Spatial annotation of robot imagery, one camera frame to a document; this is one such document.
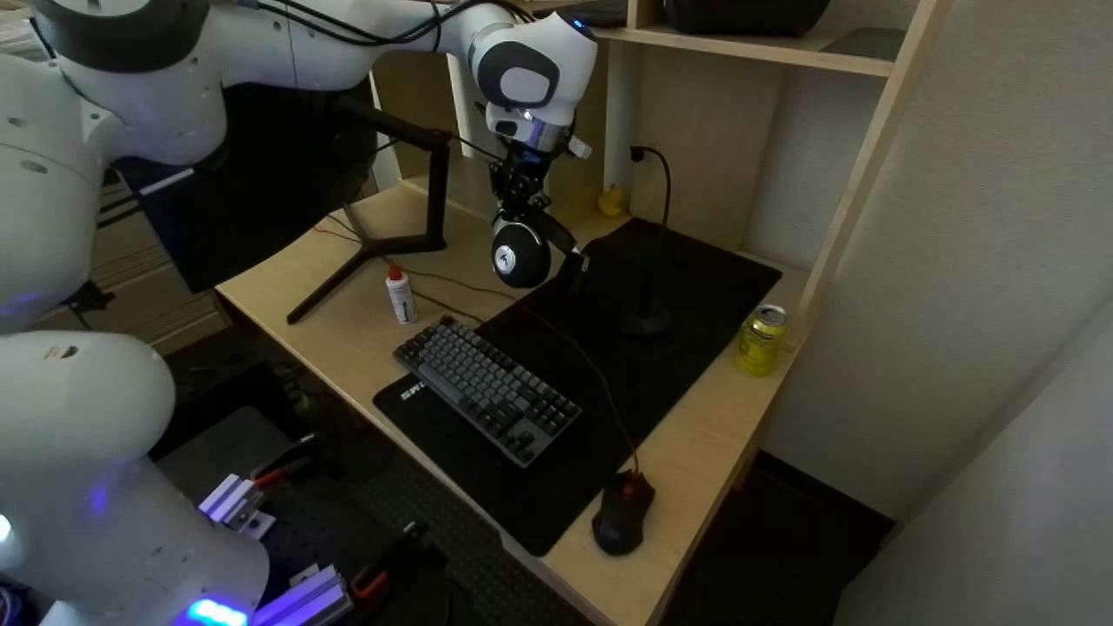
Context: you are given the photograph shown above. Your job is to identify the black box on shelf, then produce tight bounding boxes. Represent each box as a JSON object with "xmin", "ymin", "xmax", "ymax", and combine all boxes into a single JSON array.
[{"xmin": 664, "ymin": 0, "xmax": 830, "ymax": 39}]

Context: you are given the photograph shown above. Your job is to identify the small white bottle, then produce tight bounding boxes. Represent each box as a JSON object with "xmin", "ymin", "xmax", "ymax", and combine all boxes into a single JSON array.
[{"xmin": 386, "ymin": 259, "xmax": 418, "ymax": 323}]

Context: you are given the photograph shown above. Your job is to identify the black headset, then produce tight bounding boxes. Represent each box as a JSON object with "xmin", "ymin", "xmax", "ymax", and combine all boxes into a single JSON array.
[{"xmin": 491, "ymin": 212, "xmax": 586, "ymax": 289}]

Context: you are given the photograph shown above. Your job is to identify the black desk mat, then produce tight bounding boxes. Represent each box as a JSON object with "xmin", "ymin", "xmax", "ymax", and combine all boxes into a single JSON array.
[{"xmin": 375, "ymin": 217, "xmax": 780, "ymax": 555}]

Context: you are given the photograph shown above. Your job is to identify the black computer monitor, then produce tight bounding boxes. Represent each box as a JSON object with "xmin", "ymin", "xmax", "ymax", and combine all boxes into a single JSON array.
[{"xmin": 144, "ymin": 83, "xmax": 375, "ymax": 293}]

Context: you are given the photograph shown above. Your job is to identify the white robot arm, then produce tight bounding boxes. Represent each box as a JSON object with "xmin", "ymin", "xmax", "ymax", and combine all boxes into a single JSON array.
[{"xmin": 0, "ymin": 0, "xmax": 597, "ymax": 626}]

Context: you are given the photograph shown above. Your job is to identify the black red computer mouse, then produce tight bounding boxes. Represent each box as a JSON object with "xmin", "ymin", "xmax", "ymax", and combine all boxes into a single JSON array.
[{"xmin": 593, "ymin": 468, "xmax": 653, "ymax": 555}]

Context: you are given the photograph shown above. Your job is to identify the yellow drink can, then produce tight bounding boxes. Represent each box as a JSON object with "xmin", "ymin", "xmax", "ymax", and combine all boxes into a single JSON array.
[{"xmin": 737, "ymin": 301, "xmax": 791, "ymax": 374}]

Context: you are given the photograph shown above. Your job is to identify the wooden shelf unit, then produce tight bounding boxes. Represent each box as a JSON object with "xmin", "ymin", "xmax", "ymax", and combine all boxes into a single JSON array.
[{"xmin": 350, "ymin": 0, "xmax": 946, "ymax": 305}]

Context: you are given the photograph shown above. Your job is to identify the black gooseneck microphone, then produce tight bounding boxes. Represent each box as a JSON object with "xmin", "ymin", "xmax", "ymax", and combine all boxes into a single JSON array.
[{"xmin": 617, "ymin": 143, "xmax": 683, "ymax": 341}]

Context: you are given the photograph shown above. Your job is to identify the white purple device front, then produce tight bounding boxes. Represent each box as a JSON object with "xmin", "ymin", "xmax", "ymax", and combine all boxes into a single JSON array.
[{"xmin": 249, "ymin": 565, "xmax": 350, "ymax": 626}]

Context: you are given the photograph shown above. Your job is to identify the grey mechanical keyboard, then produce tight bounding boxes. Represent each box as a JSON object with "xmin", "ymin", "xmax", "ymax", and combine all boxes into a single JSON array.
[{"xmin": 393, "ymin": 315, "xmax": 580, "ymax": 468}]

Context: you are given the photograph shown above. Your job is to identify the wooden desk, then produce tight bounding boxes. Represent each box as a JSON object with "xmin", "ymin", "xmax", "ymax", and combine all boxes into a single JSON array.
[{"xmin": 220, "ymin": 179, "xmax": 808, "ymax": 626}]

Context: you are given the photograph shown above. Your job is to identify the white purple device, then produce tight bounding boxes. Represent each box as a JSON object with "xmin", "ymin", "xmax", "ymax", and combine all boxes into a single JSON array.
[
  {"xmin": 249, "ymin": 565, "xmax": 350, "ymax": 626},
  {"xmin": 197, "ymin": 472, "xmax": 276, "ymax": 537}
]

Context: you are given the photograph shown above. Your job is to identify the small yellow rubber duck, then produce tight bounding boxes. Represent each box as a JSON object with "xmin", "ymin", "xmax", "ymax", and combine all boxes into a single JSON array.
[{"xmin": 594, "ymin": 187, "xmax": 631, "ymax": 217}]

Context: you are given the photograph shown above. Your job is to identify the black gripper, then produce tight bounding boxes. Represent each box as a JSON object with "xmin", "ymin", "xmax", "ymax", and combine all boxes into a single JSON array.
[{"xmin": 491, "ymin": 143, "xmax": 553, "ymax": 221}]

